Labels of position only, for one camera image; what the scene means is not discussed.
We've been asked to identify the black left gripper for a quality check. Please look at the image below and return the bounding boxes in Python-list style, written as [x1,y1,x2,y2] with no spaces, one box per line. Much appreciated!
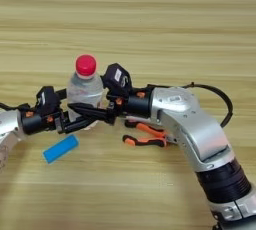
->
[20,88,99,136]

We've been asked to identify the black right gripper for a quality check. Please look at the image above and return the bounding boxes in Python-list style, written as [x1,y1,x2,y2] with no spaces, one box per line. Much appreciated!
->
[67,87,156,125]

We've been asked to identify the clear bottle with red cap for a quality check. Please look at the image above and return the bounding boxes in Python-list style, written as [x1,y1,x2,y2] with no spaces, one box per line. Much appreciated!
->
[66,54,105,132]

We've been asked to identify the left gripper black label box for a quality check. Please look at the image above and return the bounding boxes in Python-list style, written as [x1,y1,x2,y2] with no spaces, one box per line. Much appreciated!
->
[34,85,62,117]

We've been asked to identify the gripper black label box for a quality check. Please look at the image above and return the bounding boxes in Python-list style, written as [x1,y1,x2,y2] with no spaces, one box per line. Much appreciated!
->
[100,62,133,98]
[34,85,62,117]

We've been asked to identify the blue rectangular block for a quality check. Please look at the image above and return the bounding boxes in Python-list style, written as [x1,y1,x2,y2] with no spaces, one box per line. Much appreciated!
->
[42,133,80,165]

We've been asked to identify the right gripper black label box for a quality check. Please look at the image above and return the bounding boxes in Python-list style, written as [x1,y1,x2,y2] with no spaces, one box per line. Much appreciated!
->
[100,62,133,98]

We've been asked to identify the orange black pliers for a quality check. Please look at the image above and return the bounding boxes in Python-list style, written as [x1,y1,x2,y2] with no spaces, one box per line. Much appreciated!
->
[122,119,178,148]

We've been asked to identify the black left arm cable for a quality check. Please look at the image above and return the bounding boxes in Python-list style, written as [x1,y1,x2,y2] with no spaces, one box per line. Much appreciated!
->
[0,102,31,112]

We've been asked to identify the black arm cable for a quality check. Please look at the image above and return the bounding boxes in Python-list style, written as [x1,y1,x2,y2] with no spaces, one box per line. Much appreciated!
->
[0,102,31,112]
[146,81,234,129]

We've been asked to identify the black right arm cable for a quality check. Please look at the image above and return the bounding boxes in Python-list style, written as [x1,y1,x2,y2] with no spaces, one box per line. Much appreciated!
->
[146,81,234,129]

